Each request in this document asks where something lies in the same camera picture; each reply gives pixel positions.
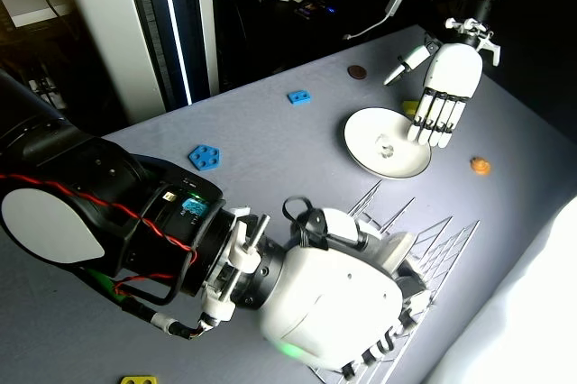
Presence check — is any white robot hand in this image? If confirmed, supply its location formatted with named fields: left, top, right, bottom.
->
left=382, top=41, right=484, bottom=149
left=256, top=196, right=435, bottom=379

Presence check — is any orange swirl pastry toy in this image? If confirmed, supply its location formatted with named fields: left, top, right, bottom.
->
left=470, top=156, right=492, bottom=177

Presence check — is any blue pentagon block with holes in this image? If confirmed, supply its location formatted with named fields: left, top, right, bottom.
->
left=188, top=143, right=224, bottom=172

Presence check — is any white backdrop sheet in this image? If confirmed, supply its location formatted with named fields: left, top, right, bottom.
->
left=423, top=194, right=577, bottom=384

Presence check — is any white cabinet with light strip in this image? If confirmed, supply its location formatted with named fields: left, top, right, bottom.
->
left=56, top=0, right=222, bottom=126

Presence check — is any white background desk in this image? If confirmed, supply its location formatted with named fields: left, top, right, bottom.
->
left=0, top=0, right=73, bottom=29

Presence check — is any white cable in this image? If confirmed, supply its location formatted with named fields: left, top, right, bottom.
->
left=342, top=12, right=389, bottom=41

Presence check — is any silver wire dish rack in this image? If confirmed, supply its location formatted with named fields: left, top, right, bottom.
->
left=310, top=179, right=481, bottom=384

